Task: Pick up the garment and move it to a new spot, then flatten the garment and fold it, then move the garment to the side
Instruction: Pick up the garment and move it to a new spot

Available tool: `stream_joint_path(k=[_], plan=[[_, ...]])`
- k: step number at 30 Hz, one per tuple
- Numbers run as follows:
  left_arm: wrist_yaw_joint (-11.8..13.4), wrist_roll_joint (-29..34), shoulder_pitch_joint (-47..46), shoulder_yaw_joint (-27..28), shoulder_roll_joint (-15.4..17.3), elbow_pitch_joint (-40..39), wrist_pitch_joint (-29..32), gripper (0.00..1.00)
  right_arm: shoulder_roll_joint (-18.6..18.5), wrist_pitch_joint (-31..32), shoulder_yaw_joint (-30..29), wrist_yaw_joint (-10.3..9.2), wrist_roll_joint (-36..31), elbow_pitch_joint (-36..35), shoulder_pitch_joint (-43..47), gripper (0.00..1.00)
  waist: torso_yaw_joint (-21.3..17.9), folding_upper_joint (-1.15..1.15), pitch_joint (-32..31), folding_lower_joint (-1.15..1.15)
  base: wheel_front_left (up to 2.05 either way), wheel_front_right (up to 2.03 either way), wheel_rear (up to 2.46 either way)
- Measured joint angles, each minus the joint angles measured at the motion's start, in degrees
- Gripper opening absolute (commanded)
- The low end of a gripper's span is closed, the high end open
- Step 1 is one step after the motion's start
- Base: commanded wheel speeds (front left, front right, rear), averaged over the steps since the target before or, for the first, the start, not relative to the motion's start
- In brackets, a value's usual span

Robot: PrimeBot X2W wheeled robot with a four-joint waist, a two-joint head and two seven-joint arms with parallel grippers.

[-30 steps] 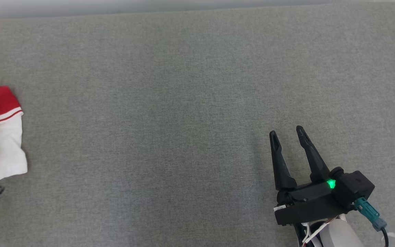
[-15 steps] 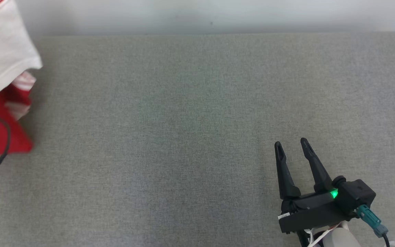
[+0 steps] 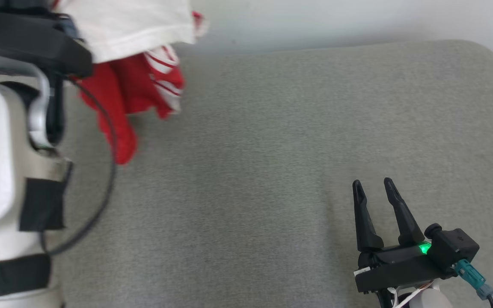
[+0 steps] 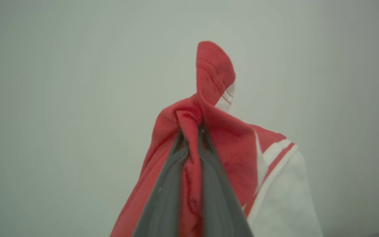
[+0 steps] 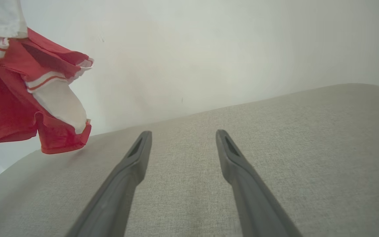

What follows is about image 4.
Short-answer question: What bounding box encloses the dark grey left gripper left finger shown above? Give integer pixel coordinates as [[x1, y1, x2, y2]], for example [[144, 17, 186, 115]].
[[132, 131, 189, 237]]

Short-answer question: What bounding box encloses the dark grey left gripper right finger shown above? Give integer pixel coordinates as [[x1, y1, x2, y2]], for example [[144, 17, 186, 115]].
[[197, 126, 254, 237]]

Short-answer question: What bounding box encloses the red white Bulls jersey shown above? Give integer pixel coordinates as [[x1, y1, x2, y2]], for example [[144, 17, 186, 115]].
[[110, 40, 323, 237]]

